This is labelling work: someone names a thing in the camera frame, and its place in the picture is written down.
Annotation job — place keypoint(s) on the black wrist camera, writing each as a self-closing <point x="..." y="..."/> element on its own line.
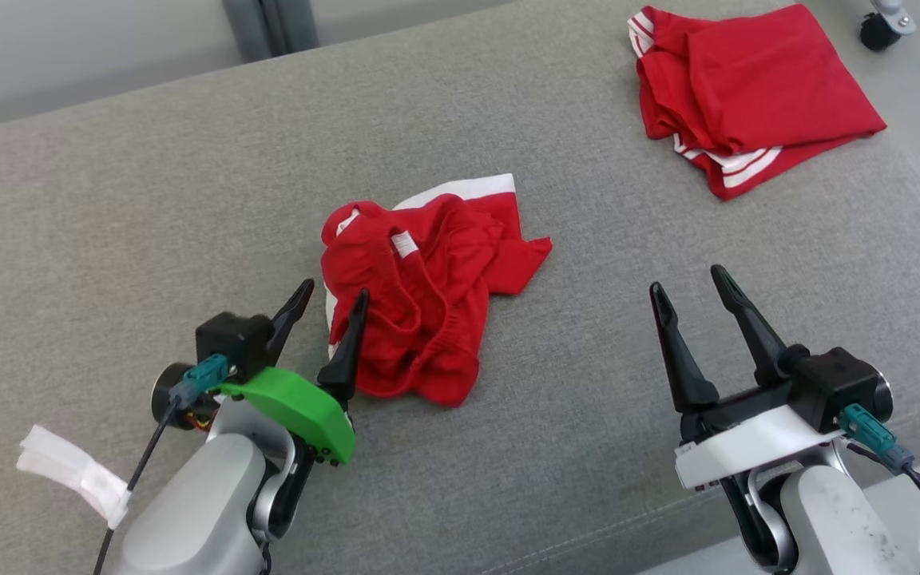
<point x="232" y="339"/>
<point x="835" y="383"/>

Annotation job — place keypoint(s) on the red white basketball jersey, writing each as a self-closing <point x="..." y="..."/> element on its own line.
<point x="755" y="80"/>

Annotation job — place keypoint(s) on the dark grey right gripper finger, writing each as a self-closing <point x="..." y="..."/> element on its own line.
<point x="684" y="367"/>
<point x="755" y="335"/>

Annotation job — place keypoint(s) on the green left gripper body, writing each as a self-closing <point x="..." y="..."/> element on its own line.
<point x="300" y="407"/>

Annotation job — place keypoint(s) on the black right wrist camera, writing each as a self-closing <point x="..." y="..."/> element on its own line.
<point x="835" y="383"/>

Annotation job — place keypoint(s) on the red shorts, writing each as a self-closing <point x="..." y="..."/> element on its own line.
<point x="428" y="319"/>

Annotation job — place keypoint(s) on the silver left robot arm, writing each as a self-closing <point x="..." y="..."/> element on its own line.
<point x="196" y="511"/>

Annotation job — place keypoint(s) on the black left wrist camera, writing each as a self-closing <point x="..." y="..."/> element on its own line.
<point x="232" y="339"/>

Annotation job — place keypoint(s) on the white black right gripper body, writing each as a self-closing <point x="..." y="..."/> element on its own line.
<point x="747" y="447"/>

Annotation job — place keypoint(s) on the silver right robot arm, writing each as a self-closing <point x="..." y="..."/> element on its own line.
<point x="827" y="519"/>

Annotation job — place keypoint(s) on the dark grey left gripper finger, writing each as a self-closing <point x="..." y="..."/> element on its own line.
<point x="348" y="355"/>
<point x="291" y="315"/>

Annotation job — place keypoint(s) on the partition caster wheel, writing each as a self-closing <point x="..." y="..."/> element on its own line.
<point x="879" y="30"/>

